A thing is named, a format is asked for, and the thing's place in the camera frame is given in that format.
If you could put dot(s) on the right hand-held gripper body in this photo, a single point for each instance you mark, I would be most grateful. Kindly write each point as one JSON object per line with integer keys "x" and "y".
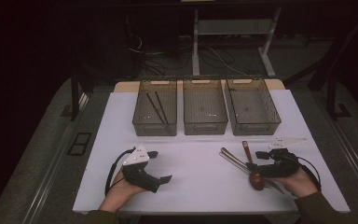
{"x": 284, "y": 166}

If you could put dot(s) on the brown wooden spoon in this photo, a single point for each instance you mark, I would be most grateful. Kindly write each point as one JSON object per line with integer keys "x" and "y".
{"x": 256, "y": 183}

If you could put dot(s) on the black chopstick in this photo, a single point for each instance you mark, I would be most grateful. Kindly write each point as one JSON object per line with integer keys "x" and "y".
{"x": 154, "y": 107}
{"x": 162, "y": 107}

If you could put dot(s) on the black metal stand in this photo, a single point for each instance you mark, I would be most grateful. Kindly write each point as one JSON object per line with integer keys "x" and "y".
{"x": 74, "y": 93}
{"x": 332, "y": 93}

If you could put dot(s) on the silver metal fork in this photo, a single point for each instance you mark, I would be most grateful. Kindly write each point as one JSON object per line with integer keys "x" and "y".
{"x": 234, "y": 161}

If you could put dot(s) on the translucent brown plastic bin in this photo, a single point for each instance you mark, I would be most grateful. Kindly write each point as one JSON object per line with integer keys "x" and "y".
{"x": 250, "y": 107}
{"x": 204, "y": 107}
{"x": 155, "y": 109}

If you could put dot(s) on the person's right hand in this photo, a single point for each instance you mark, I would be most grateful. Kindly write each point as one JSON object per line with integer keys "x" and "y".
{"x": 301, "y": 185}

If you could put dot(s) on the white metal table frame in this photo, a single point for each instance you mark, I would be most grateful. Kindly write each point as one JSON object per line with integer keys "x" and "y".
{"x": 233, "y": 26}

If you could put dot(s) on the white table sheet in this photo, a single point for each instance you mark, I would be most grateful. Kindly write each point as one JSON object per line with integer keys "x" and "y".
{"x": 199, "y": 186}

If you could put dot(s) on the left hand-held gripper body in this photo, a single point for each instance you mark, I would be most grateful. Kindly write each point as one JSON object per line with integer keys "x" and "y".
{"x": 138, "y": 177}

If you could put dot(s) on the person's left hand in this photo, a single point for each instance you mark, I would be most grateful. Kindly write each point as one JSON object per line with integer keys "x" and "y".
{"x": 122, "y": 193}

